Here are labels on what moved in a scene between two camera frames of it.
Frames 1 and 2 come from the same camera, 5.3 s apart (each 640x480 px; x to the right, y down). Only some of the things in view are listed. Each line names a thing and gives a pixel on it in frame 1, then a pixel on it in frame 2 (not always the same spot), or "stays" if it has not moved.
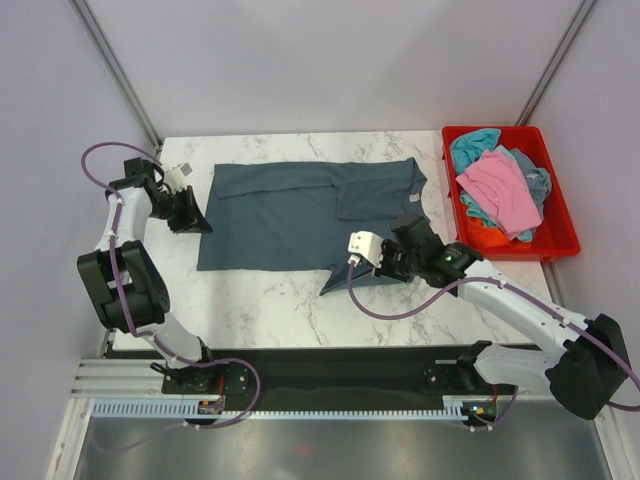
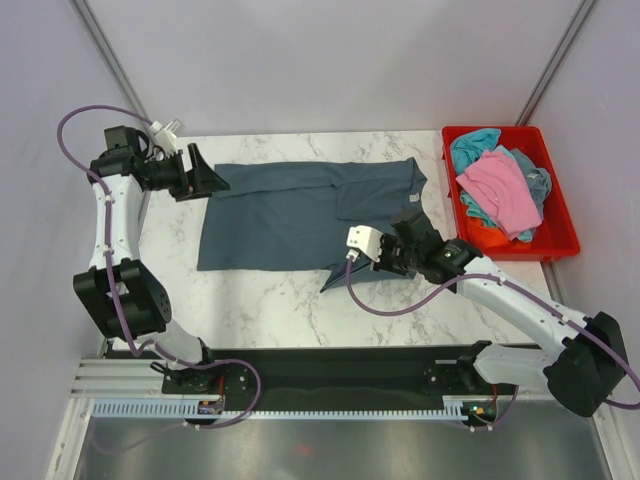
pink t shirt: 496,176 stays
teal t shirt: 470,146 stays
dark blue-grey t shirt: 299,215 stays
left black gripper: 192,220 to 204,181
